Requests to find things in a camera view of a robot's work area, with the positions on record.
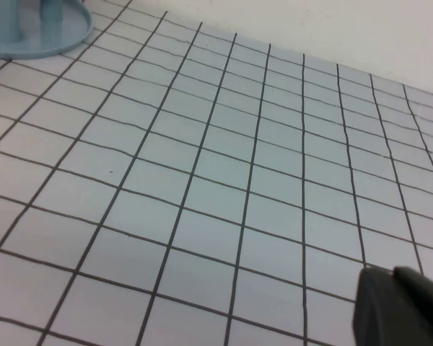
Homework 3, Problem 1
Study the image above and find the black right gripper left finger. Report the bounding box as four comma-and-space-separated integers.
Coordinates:
352, 267, 401, 346

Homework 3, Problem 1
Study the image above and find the white grid-patterned table mat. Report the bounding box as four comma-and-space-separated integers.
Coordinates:
0, 0, 433, 346

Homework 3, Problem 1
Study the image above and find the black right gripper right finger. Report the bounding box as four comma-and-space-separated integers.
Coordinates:
392, 265, 433, 346

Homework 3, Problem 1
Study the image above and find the blue cup stand with pegs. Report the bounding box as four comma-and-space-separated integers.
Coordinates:
0, 0, 94, 60

